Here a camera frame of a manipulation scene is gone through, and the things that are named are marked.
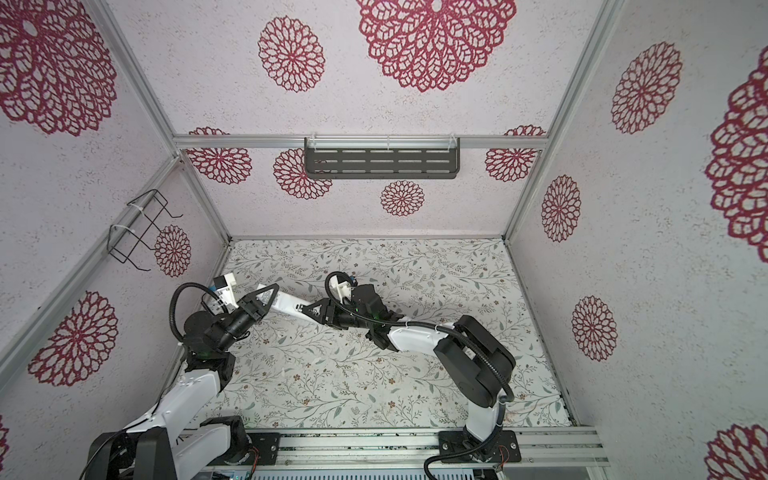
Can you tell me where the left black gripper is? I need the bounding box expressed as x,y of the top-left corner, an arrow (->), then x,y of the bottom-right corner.
218,283 -> 279,353

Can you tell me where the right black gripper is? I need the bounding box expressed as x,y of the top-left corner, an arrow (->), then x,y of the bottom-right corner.
306,298 -> 376,333

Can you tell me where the white remote control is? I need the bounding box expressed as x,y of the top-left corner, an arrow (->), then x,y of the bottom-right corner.
270,289 -> 317,325

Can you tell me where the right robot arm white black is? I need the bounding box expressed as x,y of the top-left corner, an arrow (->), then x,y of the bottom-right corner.
297,283 -> 516,449

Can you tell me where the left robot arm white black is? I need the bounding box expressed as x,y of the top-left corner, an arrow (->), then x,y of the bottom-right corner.
80,282 -> 279,479

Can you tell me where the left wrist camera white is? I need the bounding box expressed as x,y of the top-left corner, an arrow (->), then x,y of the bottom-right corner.
212,273 -> 238,309

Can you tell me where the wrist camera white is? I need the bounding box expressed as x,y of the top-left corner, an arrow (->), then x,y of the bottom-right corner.
212,273 -> 238,309
329,276 -> 353,304

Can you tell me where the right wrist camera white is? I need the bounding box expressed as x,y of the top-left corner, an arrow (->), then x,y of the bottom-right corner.
329,276 -> 353,304

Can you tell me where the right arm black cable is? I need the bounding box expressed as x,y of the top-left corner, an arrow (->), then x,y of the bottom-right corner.
323,271 -> 517,480

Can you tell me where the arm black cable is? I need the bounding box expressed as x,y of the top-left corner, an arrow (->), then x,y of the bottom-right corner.
323,271 -> 517,480
168,281 -> 229,344

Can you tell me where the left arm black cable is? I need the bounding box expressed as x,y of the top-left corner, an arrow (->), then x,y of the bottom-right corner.
168,281 -> 229,344

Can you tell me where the black wire wall basket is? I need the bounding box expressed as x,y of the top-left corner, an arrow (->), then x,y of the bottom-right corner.
106,188 -> 183,272

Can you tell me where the dark grey wall shelf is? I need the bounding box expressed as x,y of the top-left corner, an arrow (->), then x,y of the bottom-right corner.
304,137 -> 461,180

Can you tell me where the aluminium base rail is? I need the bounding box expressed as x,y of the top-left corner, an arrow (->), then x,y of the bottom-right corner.
106,427 -> 610,470

